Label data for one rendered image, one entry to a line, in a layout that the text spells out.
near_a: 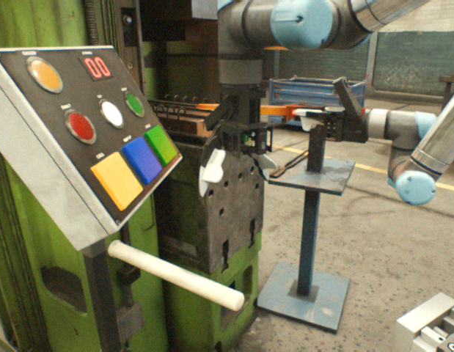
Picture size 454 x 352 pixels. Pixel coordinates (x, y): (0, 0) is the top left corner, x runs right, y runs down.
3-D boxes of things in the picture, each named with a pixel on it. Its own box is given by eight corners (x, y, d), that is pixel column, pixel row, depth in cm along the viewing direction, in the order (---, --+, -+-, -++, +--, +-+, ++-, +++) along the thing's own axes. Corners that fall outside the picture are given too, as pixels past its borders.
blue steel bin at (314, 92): (362, 129, 520) (369, 80, 494) (342, 140, 461) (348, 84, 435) (291, 119, 588) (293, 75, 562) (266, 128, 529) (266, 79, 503)
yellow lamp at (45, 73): (69, 89, 51) (64, 58, 49) (38, 93, 47) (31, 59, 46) (56, 88, 52) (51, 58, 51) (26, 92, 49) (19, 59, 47)
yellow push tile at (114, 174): (144, 189, 58) (117, 150, 56) (125, 209, 51) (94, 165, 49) (136, 193, 58) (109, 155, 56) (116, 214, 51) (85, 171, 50)
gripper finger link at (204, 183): (201, 199, 60) (228, 152, 60) (186, 188, 64) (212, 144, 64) (214, 205, 62) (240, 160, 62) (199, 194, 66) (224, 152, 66)
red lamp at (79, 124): (103, 138, 53) (99, 110, 51) (75, 146, 49) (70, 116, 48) (89, 136, 55) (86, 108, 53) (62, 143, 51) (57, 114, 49)
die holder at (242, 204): (263, 229, 149) (266, 124, 132) (210, 275, 119) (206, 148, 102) (164, 199, 176) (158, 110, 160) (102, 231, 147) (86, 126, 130)
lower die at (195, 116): (232, 130, 124) (232, 105, 121) (197, 142, 108) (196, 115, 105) (147, 117, 145) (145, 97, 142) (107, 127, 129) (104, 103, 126)
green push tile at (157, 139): (178, 153, 76) (159, 123, 74) (167, 164, 69) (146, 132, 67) (171, 157, 77) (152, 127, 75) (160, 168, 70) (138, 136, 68)
